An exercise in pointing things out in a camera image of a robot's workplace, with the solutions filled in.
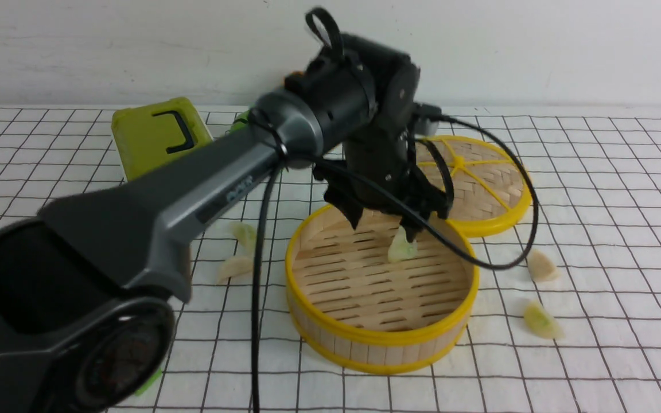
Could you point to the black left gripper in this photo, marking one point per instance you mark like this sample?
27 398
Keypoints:
386 160

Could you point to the greenish dumpling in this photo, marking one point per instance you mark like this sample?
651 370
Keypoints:
401 249

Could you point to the pale green dumpling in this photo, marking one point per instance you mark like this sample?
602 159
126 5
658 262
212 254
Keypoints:
245 235

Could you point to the white dumpling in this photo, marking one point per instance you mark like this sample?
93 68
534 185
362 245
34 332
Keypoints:
235 266
541 268

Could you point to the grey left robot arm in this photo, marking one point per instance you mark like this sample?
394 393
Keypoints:
85 283

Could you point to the bamboo steamer tray yellow rim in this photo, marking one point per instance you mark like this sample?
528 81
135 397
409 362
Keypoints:
362 312

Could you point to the woven bamboo steamer lid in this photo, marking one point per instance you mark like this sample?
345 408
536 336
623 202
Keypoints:
490 195

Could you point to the green striped ball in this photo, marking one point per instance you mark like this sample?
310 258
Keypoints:
239 122

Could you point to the checkered white tablecloth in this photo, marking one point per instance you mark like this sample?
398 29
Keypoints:
598 176

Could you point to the green lidded white box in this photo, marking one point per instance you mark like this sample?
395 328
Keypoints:
149 136

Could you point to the green foam cube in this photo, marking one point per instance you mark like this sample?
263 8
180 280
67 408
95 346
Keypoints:
146 386

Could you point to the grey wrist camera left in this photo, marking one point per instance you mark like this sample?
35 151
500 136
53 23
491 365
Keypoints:
427 112

